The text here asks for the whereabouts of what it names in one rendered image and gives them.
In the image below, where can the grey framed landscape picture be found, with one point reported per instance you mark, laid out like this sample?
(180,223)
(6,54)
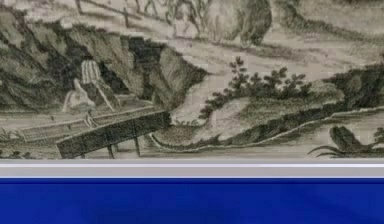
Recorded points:
(213,83)

